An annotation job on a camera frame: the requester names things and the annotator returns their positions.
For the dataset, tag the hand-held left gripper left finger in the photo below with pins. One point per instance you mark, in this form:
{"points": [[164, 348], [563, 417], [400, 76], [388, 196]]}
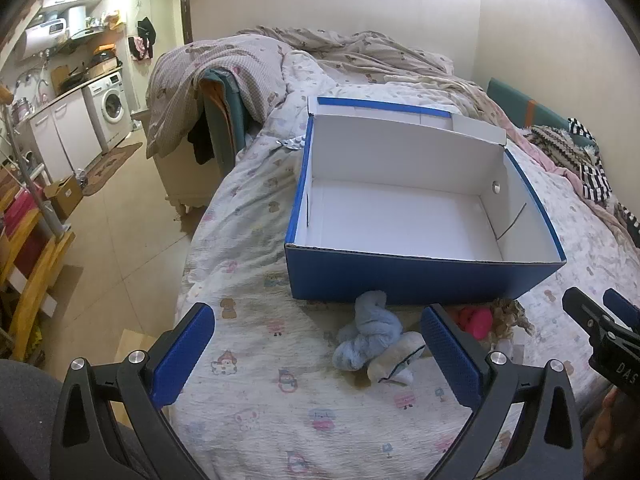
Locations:
{"points": [[185, 355]]}

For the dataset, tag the green bed footboard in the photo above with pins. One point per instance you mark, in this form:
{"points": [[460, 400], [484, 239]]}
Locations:
{"points": [[227, 110]]}

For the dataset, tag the small cardboard box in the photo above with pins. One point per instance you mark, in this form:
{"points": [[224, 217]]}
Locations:
{"points": [[62, 195]]}

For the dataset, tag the pink blanket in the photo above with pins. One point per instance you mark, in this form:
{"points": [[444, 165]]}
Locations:
{"points": [[555, 165]]}

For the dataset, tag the black white striped clothes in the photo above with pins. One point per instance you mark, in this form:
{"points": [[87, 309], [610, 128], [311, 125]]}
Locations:
{"points": [[590, 160]]}

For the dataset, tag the light blue fluffy sock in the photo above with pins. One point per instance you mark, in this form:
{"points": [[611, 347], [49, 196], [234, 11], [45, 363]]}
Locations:
{"points": [[370, 330]]}

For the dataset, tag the green bed headboard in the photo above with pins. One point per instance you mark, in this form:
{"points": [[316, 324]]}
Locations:
{"points": [[525, 105]]}

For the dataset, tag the person's grey trouser leg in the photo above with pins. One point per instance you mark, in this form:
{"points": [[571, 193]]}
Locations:
{"points": [[25, 410]]}

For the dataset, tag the person's right hand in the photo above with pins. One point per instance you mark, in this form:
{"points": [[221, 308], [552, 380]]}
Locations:
{"points": [[607, 425]]}

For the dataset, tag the grey checked quilt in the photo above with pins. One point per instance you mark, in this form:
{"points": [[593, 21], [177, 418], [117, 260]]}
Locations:
{"points": [[225, 67]]}

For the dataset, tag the cream bed frame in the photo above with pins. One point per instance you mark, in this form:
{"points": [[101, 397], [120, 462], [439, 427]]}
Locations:
{"points": [[180, 180]]}

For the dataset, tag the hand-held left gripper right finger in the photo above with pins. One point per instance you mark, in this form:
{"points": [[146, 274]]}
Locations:
{"points": [[450, 355]]}

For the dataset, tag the brown doormat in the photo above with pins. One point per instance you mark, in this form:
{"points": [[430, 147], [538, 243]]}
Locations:
{"points": [[112, 165]]}

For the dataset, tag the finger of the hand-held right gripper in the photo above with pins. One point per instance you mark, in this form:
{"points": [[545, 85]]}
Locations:
{"points": [[622, 307], [580, 307]]}

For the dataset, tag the black hanging garment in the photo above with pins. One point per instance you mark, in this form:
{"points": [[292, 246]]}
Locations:
{"points": [[200, 140]]}

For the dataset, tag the pink sock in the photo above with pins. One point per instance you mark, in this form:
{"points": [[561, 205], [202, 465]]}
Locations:
{"points": [[475, 320]]}

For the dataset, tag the yellow wooden rack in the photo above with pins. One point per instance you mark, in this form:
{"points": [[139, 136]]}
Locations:
{"points": [[35, 280]]}

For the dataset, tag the clothes hanging on wall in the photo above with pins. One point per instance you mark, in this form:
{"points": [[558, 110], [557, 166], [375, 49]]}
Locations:
{"points": [[145, 35]]}

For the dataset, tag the beige printed quilt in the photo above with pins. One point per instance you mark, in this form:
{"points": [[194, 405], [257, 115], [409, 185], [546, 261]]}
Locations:
{"points": [[375, 55]]}

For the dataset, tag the blue cardboard box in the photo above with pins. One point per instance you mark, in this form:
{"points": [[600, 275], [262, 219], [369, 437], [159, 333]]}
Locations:
{"points": [[400, 275]]}

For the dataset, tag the silver blister pack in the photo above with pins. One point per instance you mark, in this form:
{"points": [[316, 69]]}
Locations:
{"points": [[291, 143]]}

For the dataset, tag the white floor cabinet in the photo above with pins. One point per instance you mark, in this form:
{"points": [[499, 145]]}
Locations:
{"points": [[65, 130]]}

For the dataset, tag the white water heater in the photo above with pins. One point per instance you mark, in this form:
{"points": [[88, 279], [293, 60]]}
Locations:
{"points": [[45, 35]]}

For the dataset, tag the beige knitted sock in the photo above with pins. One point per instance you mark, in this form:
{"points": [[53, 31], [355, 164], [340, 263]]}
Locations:
{"points": [[510, 317]]}

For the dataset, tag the white fluffy sock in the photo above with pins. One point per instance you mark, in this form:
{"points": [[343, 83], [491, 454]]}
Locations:
{"points": [[395, 360]]}

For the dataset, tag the dark wooden door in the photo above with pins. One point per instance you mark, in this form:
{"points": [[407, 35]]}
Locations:
{"points": [[186, 10]]}

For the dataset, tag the white washing machine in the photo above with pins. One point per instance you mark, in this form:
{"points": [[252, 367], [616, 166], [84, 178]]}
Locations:
{"points": [[110, 105]]}

